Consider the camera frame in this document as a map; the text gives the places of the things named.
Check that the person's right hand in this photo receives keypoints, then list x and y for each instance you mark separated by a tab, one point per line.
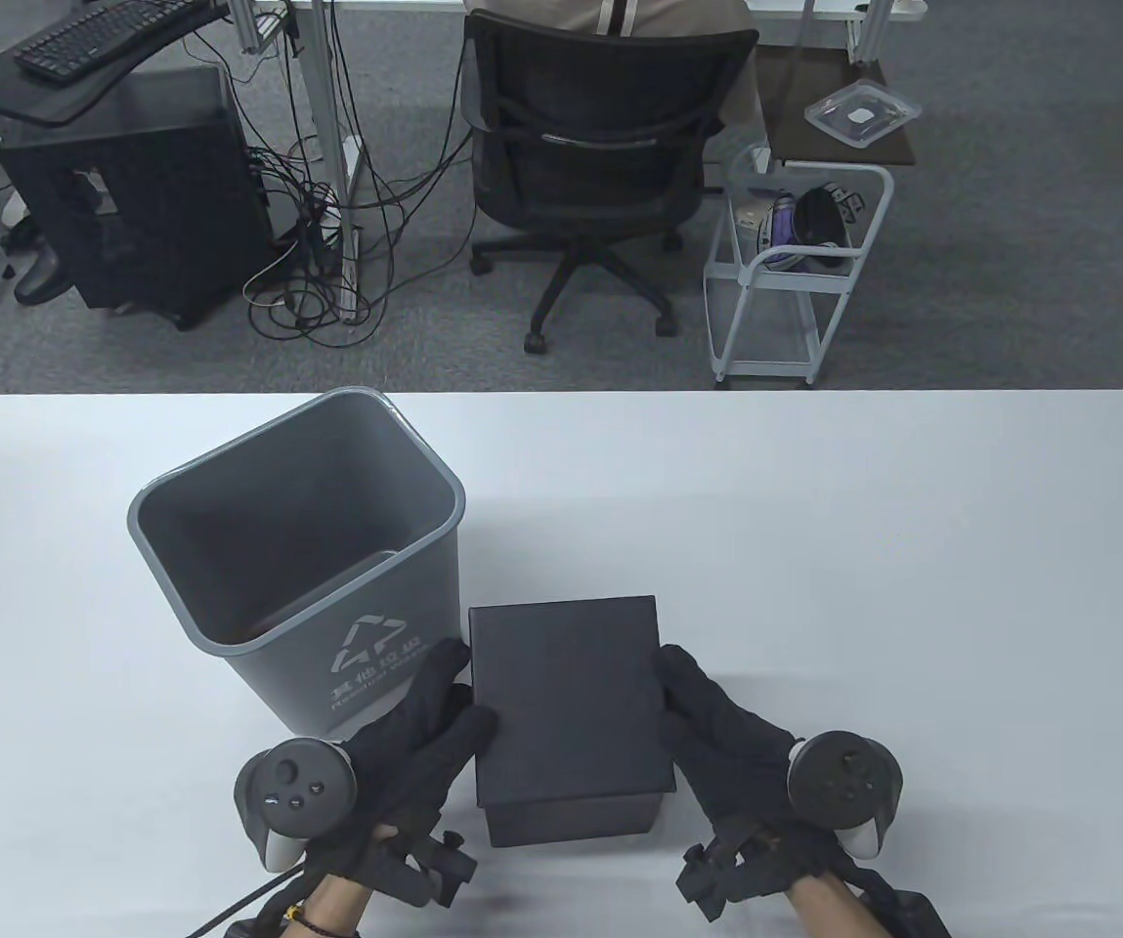
727	752

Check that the person's left hand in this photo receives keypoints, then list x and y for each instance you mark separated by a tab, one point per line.
414	752

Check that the black gift box lid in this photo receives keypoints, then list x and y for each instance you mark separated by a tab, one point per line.
571	694

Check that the black gift box base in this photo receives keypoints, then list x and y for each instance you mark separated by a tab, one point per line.
571	823

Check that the black right forearm pack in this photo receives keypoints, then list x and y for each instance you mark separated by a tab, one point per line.
913	914

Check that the person's left forearm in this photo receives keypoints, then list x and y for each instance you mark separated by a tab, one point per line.
336	909

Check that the black left forearm pack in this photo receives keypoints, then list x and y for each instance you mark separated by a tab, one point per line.
256	928

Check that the person's right forearm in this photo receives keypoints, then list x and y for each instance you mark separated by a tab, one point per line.
835	914

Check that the cream small box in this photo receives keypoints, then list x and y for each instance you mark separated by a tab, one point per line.
749	213

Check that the black left hand controller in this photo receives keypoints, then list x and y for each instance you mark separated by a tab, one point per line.
297	787

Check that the black hand controller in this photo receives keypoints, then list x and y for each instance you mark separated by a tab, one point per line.
844	787
297	787

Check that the black right hand controller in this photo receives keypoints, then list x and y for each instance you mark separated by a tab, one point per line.
844	787

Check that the grey plastic trash bin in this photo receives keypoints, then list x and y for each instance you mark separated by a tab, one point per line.
307	684

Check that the white power strip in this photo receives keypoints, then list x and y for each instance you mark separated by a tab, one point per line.
332	223

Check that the black shoe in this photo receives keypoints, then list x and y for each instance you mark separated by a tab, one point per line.
38	283

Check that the black mesh office chair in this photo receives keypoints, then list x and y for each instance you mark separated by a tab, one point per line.
581	166

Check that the black computer tower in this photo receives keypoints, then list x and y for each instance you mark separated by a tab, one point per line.
151	195

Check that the brown side table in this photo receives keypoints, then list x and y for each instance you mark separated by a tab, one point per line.
796	127

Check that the clear plastic container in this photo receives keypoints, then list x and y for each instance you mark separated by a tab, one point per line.
859	115

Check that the black keyboard tray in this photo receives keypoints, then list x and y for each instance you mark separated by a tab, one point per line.
23	98

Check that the black keyboard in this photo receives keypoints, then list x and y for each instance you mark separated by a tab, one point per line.
102	39

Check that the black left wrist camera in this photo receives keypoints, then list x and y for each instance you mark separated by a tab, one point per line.
434	870

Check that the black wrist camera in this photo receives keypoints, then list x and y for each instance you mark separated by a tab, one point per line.
712	879
434	870

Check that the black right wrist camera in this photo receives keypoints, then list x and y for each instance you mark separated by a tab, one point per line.
712	879

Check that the white desk frame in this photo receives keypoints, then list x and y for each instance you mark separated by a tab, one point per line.
331	98

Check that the aluminium frame post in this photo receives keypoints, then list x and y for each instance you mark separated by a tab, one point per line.
258	24

